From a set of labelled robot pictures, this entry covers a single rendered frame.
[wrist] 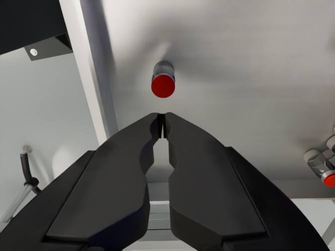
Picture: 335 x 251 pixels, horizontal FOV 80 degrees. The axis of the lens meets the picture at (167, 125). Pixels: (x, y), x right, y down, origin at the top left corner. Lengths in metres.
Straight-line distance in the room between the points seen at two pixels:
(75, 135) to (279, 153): 1.31
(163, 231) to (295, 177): 0.91
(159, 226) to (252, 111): 1.01
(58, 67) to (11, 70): 0.27
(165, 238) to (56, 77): 1.04
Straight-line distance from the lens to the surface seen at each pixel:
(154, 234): 1.18
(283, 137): 0.30
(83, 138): 1.46
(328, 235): 0.55
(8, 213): 1.61
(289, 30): 0.24
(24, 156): 1.65
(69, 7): 0.23
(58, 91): 1.34
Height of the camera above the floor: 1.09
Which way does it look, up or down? 58 degrees down
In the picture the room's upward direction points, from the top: 180 degrees clockwise
